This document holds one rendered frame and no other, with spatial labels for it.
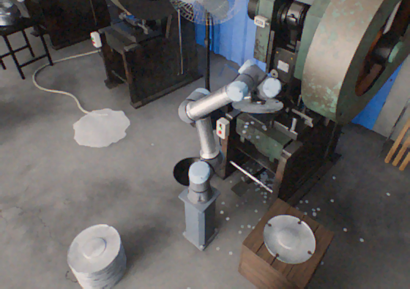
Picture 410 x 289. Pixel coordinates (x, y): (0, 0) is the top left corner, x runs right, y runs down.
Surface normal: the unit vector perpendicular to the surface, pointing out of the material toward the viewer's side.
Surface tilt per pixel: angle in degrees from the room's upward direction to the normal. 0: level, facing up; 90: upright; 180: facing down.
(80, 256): 0
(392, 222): 0
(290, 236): 0
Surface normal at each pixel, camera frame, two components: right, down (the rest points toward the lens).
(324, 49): -0.68, 0.25
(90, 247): 0.02, -0.76
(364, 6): -0.53, -0.16
